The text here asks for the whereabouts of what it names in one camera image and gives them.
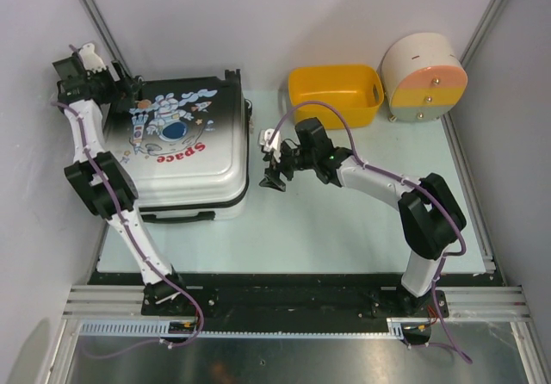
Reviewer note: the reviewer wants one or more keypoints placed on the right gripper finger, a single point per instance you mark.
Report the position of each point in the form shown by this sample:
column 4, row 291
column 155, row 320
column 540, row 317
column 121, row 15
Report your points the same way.
column 288, row 171
column 272, row 181

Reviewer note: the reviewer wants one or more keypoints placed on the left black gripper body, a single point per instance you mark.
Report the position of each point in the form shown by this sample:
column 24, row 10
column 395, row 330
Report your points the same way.
column 110, row 89

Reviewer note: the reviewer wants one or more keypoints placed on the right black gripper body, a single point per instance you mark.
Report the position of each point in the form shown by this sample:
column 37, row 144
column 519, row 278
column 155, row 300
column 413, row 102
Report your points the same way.
column 302, row 159

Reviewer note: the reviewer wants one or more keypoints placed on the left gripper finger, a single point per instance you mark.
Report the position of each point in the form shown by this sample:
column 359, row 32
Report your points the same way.
column 131, row 87
column 120, row 71

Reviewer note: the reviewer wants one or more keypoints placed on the space print kids suitcase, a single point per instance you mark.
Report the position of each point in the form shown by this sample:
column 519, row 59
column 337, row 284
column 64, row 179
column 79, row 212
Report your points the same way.
column 185, row 144

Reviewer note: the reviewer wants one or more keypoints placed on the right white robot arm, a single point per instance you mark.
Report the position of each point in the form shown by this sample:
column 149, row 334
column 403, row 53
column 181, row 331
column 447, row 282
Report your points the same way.
column 430, row 216

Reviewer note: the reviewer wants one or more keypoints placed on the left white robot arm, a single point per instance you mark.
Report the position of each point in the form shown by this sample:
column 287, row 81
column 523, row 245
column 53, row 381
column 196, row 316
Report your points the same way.
column 101, row 182

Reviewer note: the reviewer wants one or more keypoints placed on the yellow plastic basket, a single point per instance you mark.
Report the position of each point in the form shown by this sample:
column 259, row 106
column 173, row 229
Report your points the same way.
column 335, row 94

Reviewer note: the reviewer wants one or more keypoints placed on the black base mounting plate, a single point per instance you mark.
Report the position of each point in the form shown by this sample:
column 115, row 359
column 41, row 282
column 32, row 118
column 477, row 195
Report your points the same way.
column 302, row 303

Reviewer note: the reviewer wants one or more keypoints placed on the round pastel drawer box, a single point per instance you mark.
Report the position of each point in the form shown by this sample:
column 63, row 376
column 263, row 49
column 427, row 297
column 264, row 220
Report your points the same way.
column 422, row 78

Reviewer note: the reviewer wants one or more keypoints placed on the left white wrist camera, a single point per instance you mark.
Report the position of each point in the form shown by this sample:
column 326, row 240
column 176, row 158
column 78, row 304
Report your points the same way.
column 88, row 57

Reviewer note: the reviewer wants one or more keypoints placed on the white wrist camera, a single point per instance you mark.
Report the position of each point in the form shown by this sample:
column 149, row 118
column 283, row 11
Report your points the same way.
column 269, row 140
column 88, row 57

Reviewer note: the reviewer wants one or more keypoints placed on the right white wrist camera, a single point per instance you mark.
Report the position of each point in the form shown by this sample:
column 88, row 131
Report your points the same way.
column 269, row 140

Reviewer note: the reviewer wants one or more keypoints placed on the white slotted cable duct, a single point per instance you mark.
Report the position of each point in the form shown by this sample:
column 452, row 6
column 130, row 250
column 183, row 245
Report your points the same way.
column 175, row 330

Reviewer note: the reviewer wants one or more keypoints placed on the aluminium frame rail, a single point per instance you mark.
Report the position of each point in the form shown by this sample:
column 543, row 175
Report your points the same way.
column 477, row 304

